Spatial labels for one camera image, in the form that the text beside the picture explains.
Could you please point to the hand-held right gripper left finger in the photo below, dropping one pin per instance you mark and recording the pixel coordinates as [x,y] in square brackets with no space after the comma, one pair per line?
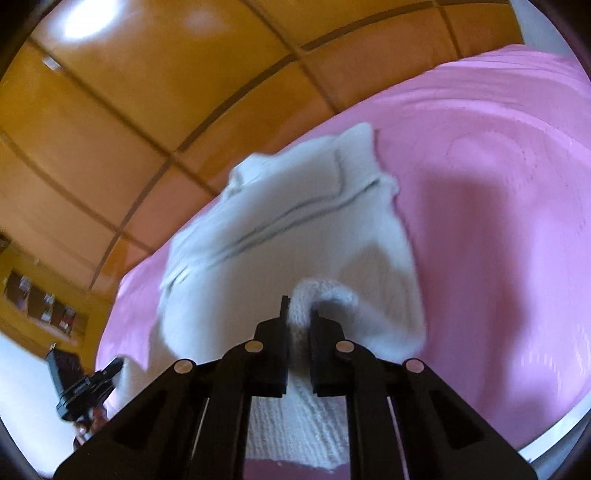
[282,332]

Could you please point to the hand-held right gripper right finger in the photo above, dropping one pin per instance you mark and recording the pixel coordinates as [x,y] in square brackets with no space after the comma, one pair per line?
[316,341]

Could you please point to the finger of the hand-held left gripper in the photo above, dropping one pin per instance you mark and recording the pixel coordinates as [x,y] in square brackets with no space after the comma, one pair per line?
[110,369]

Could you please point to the white knitted towel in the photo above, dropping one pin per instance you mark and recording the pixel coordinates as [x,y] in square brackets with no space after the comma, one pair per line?
[277,230]

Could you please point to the person's left hand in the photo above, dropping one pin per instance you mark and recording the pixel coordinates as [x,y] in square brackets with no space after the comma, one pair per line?
[87,427]

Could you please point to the wooden shelf cabinet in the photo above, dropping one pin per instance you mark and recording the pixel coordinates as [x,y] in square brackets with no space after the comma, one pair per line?
[27,318]

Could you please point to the wooden shelf with bottles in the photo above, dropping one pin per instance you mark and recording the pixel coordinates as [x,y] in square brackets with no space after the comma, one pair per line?
[46,307]

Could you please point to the pink dotted blanket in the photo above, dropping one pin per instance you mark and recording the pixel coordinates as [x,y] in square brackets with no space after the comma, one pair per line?
[485,184]

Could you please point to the wooden panelled wardrobe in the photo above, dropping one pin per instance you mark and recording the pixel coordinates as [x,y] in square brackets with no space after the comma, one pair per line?
[138,115]

